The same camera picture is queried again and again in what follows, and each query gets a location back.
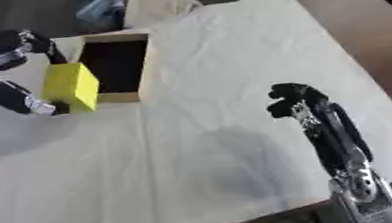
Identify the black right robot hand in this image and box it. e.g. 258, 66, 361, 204
264, 76, 377, 192

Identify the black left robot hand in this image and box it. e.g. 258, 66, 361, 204
0, 12, 74, 121

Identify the blue plastic bag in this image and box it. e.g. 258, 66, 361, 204
73, 0, 137, 36

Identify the cream paper bag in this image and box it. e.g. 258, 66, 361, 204
120, 0, 207, 32

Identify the open cardboard box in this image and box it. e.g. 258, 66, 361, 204
50, 27, 164, 109

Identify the yellow block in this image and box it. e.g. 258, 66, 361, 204
36, 59, 104, 117

